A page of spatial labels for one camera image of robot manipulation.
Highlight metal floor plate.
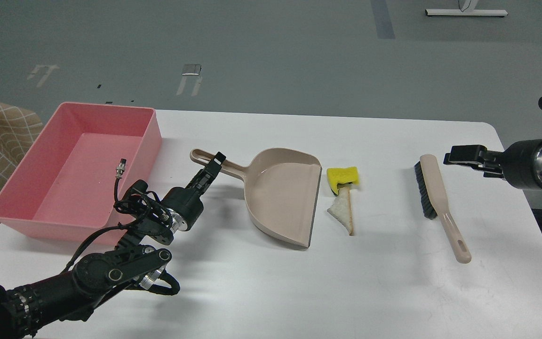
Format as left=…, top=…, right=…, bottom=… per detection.
left=182, top=64, right=202, bottom=76

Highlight beige plastic dustpan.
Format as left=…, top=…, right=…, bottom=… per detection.
left=190, top=148, right=323, bottom=248

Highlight white bread slice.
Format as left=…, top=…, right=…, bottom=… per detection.
left=327, top=185, right=354, bottom=236

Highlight white table leg base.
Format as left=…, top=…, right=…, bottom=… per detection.
left=424, top=0, right=509, bottom=18

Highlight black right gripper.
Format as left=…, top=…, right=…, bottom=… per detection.
left=443, top=139, right=542, bottom=190

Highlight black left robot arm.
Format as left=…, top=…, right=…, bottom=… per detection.
left=0, top=153, right=226, bottom=339

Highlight beige hand brush black bristles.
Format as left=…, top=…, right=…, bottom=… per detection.
left=414, top=154, right=472, bottom=264

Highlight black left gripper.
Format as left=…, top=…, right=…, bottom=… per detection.
left=161, top=152, right=226, bottom=231

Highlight black cable with metal plug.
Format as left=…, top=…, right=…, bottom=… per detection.
left=113, top=159, right=135, bottom=212

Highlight yellow green sponge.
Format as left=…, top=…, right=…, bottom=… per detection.
left=326, top=167, right=359, bottom=196

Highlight pink plastic bin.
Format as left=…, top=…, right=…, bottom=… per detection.
left=0, top=102, right=162, bottom=242

